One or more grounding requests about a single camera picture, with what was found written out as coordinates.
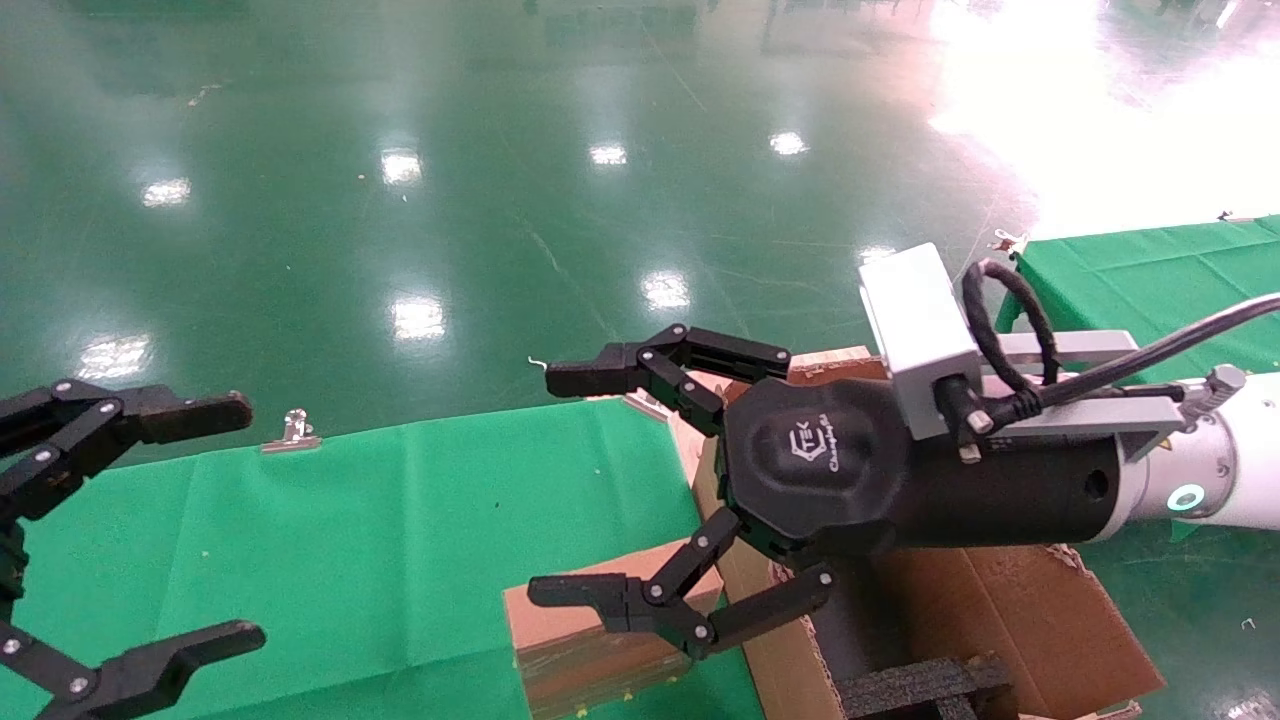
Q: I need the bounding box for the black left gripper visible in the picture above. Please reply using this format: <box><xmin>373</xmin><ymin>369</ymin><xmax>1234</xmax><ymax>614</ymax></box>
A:
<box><xmin>0</xmin><ymin>378</ymin><xmax>267</xmax><ymax>720</ymax></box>

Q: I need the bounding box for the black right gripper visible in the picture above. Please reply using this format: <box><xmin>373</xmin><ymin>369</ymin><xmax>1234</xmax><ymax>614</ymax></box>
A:
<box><xmin>527</xmin><ymin>323</ymin><xmax>1123</xmax><ymax>661</ymax></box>

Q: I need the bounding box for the small brown cardboard box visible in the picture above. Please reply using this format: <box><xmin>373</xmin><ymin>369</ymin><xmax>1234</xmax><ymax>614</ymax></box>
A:
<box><xmin>503</xmin><ymin>538</ymin><xmax>727</xmax><ymax>720</ymax></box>

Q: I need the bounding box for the large open cardboard carton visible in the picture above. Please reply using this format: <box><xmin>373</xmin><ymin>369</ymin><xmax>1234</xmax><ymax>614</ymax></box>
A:
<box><xmin>665</xmin><ymin>345</ymin><xmax>1167</xmax><ymax>720</ymax></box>

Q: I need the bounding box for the large green table cloth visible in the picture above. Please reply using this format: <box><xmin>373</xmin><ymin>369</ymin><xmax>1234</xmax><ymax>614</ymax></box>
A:
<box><xmin>0</xmin><ymin>398</ymin><xmax>767</xmax><ymax>720</ymax></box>

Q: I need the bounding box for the black foam insert block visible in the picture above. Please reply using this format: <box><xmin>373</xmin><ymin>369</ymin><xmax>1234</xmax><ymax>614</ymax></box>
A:
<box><xmin>837</xmin><ymin>653</ymin><xmax>1017</xmax><ymax>720</ymax></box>

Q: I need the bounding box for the green cloth on side table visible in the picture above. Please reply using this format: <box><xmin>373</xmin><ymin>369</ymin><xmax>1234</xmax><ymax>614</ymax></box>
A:
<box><xmin>995</xmin><ymin>215</ymin><xmax>1280</xmax><ymax>386</ymax></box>

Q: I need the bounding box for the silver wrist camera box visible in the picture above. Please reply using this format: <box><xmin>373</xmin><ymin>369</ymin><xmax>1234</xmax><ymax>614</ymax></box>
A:
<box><xmin>858</xmin><ymin>243</ymin><xmax>987</xmax><ymax>442</ymax></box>

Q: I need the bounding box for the silver camera mount bracket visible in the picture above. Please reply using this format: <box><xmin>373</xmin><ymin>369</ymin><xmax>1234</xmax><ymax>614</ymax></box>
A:
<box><xmin>985</xmin><ymin>330</ymin><xmax>1248</xmax><ymax>463</ymax></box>

